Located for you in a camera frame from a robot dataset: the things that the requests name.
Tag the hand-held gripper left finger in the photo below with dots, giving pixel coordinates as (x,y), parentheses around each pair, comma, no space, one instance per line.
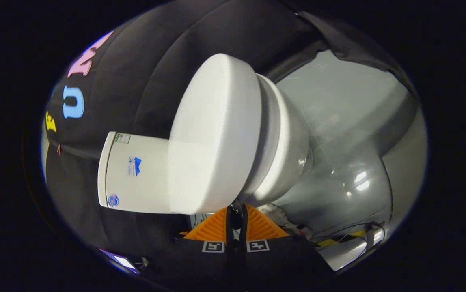
(200,259)

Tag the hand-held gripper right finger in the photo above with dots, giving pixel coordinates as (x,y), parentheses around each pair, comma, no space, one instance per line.
(273,259)

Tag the white toilet lid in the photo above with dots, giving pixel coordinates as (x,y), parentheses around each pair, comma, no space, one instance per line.
(212,134)

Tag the white toilet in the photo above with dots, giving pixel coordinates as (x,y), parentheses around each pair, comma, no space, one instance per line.
(152,190)

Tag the white toilet seat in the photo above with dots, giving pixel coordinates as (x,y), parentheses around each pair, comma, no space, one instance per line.
(269,121)

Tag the white crumpled bundle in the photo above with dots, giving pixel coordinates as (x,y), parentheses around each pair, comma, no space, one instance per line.
(281,217)

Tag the yellow black striped strip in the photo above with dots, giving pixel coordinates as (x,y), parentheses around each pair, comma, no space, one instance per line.
(338,240)

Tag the black backdrop cloth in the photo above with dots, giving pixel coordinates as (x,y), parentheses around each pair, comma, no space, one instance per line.
(143,81)

